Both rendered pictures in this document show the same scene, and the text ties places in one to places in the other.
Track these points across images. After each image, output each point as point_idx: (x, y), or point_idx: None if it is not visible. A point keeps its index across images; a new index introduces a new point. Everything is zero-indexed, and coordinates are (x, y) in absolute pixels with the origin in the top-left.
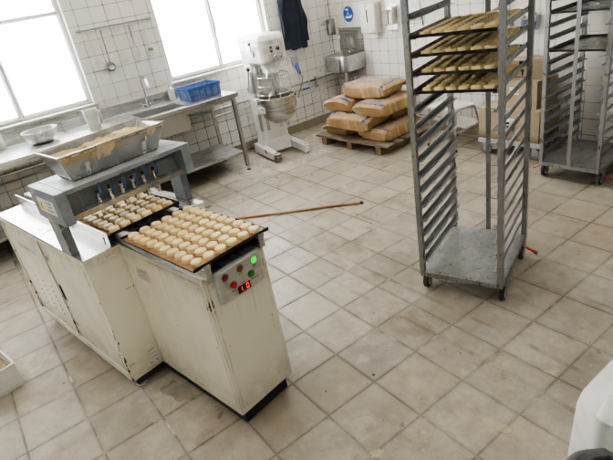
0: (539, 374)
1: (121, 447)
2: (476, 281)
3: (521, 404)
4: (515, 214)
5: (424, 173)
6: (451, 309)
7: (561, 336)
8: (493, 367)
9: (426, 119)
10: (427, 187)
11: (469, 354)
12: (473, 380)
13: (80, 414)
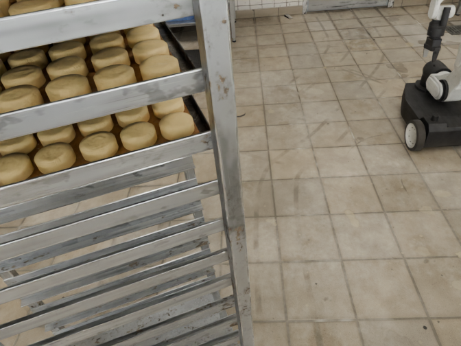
0: (282, 225)
1: None
2: (226, 311)
3: (321, 217)
4: (69, 321)
5: (222, 302)
6: (264, 342)
7: (225, 237)
8: (306, 252)
9: (146, 250)
10: (219, 322)
11: (310, 277)
12: (333, 254)
13: None
